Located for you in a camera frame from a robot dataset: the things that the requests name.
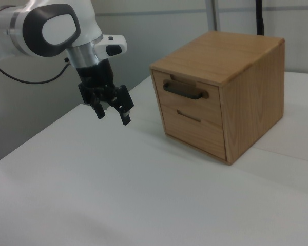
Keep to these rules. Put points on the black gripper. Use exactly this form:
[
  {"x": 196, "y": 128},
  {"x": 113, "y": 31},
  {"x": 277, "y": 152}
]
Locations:
[{"x": 97, "y": 74}]

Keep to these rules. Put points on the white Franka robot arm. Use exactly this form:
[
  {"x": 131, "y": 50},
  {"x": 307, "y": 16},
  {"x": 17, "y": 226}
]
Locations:
[{"x": 54, "y": 28}]

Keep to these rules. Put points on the wooden drawer with notch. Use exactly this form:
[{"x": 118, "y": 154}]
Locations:
[{"x": 195, "y": 135}]

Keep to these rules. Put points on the wooden two-drawer cabinet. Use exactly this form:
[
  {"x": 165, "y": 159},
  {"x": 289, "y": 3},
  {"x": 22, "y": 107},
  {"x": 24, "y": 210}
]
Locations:
[{"x": 256, "y": 102}]

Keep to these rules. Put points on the black stand pole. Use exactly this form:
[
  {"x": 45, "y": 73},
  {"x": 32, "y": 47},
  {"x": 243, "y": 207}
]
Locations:
[{"x": 260, "y": 20}]

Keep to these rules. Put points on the grey partition post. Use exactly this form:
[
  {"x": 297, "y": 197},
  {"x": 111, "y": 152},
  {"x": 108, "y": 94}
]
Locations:
[{"x": 215, "y": 15}]

